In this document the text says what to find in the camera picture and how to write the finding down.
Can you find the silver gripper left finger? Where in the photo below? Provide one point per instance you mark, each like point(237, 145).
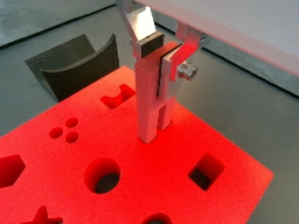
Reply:
point(146, 38)

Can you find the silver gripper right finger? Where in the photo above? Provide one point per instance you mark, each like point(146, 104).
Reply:
point(177, 67)

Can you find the white double-square peg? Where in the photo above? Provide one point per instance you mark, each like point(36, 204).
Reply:
point(154, 110)

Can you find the dark curved holder block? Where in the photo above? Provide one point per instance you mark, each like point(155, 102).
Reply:
point(72, 65)

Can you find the red shape-sorter block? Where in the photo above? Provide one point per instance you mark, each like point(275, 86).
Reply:
point(75, 166)

